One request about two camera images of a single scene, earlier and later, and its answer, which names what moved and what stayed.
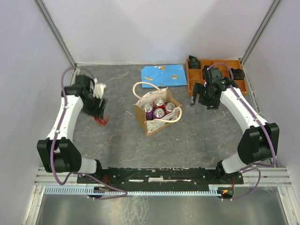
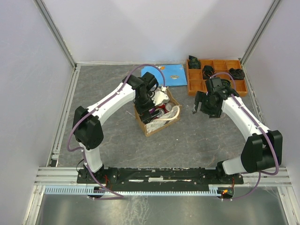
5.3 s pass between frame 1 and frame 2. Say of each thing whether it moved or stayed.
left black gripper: moved
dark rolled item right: stayed
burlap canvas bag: stayed
